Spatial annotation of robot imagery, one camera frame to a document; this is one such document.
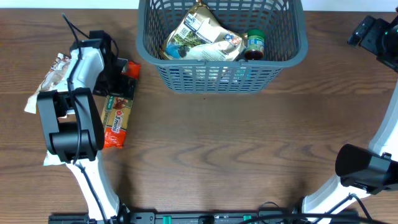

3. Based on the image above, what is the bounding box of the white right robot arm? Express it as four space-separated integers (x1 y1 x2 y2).
296 16 397 223

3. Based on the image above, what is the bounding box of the grey plastic basket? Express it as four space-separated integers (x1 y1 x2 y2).
136 0 308 93

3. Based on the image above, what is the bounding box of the San Remo spaghetti packet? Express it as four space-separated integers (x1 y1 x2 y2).
101 60 142 149

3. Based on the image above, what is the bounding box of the gold coffee bag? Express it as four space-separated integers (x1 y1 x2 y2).
160 1 245 61

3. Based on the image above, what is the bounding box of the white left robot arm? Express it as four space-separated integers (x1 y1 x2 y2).
37 30 136 223

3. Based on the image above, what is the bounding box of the green lid jar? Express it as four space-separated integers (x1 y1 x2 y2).
244 29 265 60

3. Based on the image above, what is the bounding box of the teal white tissue pack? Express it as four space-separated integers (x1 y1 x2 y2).
43 151 65 166

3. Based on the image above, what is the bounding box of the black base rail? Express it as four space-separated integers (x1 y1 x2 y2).
47 207 359 224

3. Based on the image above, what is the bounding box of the cream brown snack bag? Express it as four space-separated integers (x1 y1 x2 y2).
24 53 70 114

